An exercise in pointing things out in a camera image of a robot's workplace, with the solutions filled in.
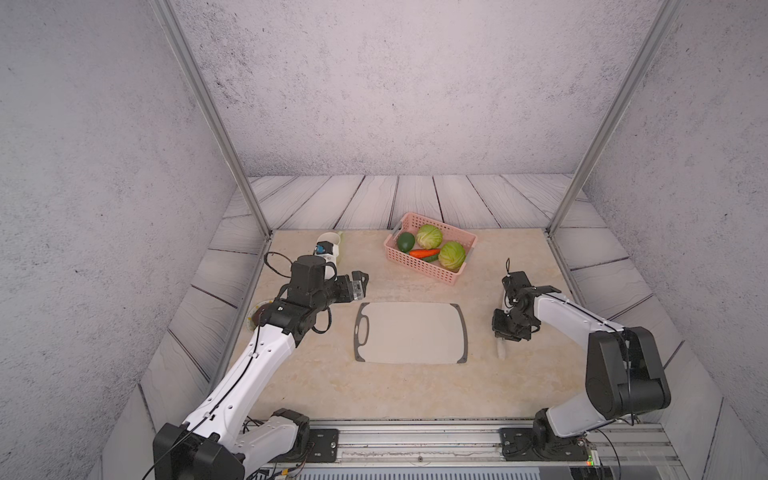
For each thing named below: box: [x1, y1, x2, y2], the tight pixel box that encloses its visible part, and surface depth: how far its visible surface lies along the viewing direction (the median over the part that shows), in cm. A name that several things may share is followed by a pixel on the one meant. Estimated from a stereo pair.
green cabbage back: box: [416, 224, 443, 250], surface depth 113 cm
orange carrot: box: [409, 248, 441, 259], surface depth 113 cm
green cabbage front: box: [438, 241, 467, 272], surface depth 107 cm
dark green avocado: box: [398, 232, 415, 254], surface depth 115 cm
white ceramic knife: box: [496, 339, 506, 360], surface depth 87 cm
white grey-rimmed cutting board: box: [354, 302, 469, 363], surface depth 95 cm
